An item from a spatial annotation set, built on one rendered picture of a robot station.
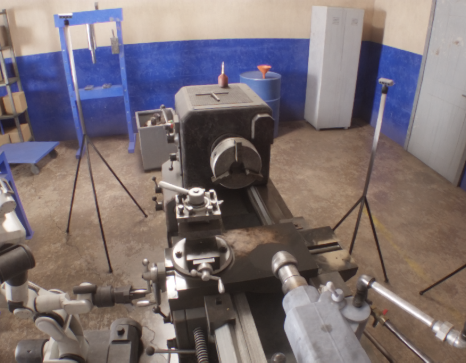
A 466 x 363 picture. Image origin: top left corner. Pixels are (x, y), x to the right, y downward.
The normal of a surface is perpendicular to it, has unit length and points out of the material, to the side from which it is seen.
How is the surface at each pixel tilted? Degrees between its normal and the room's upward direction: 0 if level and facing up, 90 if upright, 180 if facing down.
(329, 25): 90
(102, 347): 0
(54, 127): 90
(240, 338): 0
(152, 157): 90
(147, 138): 90
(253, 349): 0
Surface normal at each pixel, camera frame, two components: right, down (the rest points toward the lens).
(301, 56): 0.21, 0.49
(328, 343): 0.00, -0.87
